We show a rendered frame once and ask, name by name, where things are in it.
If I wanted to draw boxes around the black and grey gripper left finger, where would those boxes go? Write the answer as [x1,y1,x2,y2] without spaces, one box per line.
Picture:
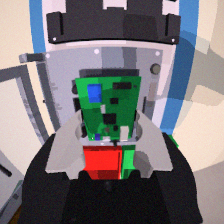
[17,109,86,224]

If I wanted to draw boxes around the green bin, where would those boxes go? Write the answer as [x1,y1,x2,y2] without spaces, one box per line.
[120,135,179,179]

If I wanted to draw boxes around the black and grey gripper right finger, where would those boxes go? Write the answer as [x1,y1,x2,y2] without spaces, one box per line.
[133,109,203,224]

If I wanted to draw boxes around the red bin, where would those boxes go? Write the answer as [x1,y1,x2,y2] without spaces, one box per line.
[83,145,122,179]

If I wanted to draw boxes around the green circuit board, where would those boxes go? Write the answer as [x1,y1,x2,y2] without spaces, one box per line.
[75,76,142,141]

